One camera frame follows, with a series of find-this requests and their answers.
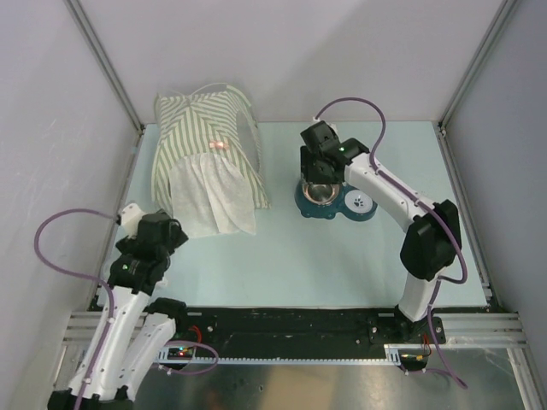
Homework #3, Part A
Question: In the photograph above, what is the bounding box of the stainless steel bowl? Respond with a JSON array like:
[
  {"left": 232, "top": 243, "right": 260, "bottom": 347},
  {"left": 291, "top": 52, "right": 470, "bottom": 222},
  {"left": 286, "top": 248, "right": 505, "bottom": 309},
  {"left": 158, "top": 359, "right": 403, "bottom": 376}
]
[{"left": 303, "top": 184, "right": 338, "bottom": 205}]

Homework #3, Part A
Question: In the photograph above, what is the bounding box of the teal double bowl stand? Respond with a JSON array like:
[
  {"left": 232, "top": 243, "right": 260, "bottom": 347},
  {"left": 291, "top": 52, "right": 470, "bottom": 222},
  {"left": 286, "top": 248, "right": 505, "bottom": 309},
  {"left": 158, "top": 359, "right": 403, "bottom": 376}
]
[{"left": 294, "top": 181, "right": 378, "bottom": 222}]

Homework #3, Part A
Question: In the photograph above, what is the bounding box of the striped green white pet tent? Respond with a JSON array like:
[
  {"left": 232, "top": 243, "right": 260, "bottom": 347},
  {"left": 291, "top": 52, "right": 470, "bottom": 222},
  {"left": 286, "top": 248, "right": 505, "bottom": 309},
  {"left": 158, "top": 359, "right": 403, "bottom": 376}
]
[{"left": 151, "top": 83, "right": 270, "bottom": 238}]

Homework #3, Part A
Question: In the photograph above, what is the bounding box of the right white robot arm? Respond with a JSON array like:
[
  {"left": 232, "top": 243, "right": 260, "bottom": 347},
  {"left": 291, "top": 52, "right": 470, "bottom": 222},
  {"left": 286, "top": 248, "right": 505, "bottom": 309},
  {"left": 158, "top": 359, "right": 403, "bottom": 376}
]
[{"left": 300, "top": 120, "right": 462, "bottom": 343}]

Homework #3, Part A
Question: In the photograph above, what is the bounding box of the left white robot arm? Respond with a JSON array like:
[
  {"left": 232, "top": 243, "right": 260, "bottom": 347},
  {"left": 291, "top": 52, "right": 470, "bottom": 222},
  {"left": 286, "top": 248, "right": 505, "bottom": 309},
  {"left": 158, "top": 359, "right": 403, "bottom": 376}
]
[{"left": 47, "top": 203, "right": 190, "bottom": 409}]

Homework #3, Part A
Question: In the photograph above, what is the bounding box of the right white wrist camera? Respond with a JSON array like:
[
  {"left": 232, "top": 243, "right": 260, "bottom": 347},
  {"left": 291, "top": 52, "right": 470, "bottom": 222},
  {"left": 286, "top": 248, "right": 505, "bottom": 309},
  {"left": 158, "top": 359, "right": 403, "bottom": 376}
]
[{"left": 312, "top": 117, "right": 338, "bottom": 133}]

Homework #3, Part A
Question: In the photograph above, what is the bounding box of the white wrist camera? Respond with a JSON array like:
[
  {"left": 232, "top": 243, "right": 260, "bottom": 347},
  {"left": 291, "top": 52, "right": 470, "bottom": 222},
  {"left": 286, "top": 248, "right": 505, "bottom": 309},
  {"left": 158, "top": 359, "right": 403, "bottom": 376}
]
[
  {"left": 116, "top": 202, "right": 144, "bottom": 237},
  {"left": 312, "top": 117, "right": 338, "bottom": 133}
]

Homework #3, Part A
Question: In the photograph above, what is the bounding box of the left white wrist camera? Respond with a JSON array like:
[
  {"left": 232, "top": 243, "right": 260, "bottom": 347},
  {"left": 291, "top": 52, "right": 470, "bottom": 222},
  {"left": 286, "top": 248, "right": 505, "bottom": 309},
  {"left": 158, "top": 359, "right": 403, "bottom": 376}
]
[{"left": 116, "top": 202, "right": 144, "bottom": 237}]

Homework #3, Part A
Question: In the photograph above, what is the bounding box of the white slotted cable duct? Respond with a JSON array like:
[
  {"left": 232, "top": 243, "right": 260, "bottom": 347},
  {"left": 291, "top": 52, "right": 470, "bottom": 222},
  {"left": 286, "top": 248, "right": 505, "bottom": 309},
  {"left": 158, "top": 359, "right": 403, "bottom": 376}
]
[{"left": 155, "top": 345, "right": 427, "bottom": 371}]

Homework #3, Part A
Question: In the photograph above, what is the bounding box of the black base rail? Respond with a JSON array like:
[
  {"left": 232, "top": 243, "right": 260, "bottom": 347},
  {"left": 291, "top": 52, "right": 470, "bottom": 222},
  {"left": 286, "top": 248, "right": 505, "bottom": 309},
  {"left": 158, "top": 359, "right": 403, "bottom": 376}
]
[{"left": 140, "top": 305, "right": 445, "bottom": 362}]

